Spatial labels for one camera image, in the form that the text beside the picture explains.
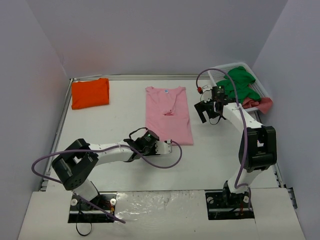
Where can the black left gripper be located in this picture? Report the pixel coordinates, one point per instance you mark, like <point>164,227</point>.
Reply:
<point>152,149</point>

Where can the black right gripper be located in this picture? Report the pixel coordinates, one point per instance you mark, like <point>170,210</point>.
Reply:
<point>207,107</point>

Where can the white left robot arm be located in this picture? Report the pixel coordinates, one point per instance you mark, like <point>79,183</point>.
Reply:
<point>73,168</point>

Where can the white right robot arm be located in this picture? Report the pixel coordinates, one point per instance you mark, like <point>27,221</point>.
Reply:
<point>258,145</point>

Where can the white plastic basket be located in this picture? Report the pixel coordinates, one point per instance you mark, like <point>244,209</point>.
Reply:
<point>217,76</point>

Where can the green t shirt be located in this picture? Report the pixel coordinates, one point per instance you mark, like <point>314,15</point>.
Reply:
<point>241,79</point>

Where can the dark pink t shirt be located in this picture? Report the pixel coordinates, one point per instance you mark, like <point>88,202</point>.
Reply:
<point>263,105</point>

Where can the folded orange t shirt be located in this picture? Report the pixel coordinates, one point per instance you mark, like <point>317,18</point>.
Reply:
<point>87,94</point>

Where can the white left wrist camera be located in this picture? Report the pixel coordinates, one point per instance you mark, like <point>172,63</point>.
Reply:
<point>163,147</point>

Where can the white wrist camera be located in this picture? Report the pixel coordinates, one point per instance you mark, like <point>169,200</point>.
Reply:
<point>163,147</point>
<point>206,93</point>

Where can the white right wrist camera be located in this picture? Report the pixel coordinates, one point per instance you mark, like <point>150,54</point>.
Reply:
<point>206,93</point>

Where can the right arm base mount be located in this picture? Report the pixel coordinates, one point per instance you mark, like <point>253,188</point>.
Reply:
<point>219,209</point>

